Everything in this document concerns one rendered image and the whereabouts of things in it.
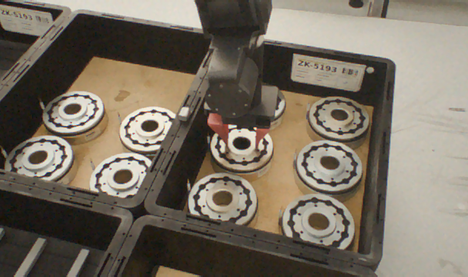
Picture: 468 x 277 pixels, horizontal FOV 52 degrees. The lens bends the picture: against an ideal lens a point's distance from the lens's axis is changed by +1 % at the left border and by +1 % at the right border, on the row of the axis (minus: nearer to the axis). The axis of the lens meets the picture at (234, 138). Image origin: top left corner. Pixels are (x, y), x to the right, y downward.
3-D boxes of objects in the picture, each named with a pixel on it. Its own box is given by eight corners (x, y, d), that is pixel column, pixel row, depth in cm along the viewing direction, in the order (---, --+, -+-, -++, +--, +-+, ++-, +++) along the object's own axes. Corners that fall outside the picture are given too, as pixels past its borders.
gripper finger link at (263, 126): (268, 162, 74) (270, 119, 67) (222, 157, 75) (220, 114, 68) (272, 131, 79) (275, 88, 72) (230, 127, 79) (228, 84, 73)
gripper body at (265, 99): (273, 125, 68) (276, 86, 63) (203, 118, 69) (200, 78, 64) (278, 95, 73) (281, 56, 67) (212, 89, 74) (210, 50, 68)
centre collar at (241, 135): (228, 132, 79) (228, 130, 78) (259, 135, 78) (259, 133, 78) (224, 155, 76) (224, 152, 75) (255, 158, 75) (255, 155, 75)
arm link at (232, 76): (269, -22, 57) (201, -16, 60) (253, 33, 50) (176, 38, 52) (280, 60, 66) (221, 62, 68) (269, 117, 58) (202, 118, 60)
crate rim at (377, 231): (226, 42, 88) (225, 31, 86) (393, 70, 83) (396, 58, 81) (142, 221, 62) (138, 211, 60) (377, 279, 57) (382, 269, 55)
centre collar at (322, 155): (315, 150, 76) (315, 147, 76) (346, 155, 75) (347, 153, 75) (311, 173, 73) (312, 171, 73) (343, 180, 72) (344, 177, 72)
